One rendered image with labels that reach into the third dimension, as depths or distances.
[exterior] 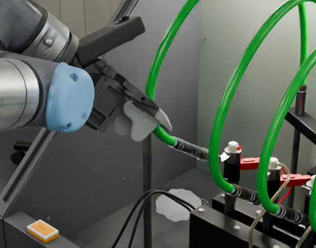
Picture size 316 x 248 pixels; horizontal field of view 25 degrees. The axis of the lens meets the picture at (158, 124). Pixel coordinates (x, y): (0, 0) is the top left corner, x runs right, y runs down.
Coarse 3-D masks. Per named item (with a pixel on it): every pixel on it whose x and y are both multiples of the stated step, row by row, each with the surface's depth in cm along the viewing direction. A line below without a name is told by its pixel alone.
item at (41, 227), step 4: (36, 224) 125; (40, 224) 125; (44, 224) 125; (36, 228) 124; (40, 228) 124; (44, 228) 124; (48, 228) 124; (32, 232) 124; (40, 232) 123; (44, 232) 123; (48, 232) 123; (36, 236) 123; (52, 236) 123; (56, 236) 123; (44, 240) 122; (48, 240) 122
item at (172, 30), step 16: (192, 0) 102; (176, 16) 102; (304, 16) 122; (176, 32) 102; (304, 32) 124; (160, 48) 101; (304, 48) 126; (160, 64) 102; (304, 80) 129; (160, 128) 106
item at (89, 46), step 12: (120, 24) 99; (132, 24) 99; (96, 36) 98; (108, 36) 97; (120, 36) 98; (132, 36) 99; (84, 48) 96; (96, 48) 97; (108, 48) 98; (84, 60) 96
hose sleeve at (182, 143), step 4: (172, 136) 111; (176, 140) 110; (180, 140) 111; (176, 144) 110; (180, 144) 110; (184, 144) 111; (188, 144) 112; (192, 144) 114; (176, 148) 110; (180, 148) 111; (184, 148) 111; (188, 148) 112; (192, 148) 113; (196, 148) 114; (200, 148) 115; (184, 152) 112; (188, 152) 113; (192, 152) 113; (196, 152) 114; (200, 152) 115; (204, 152) 116; (196, 156) 115; (200, 156) 115
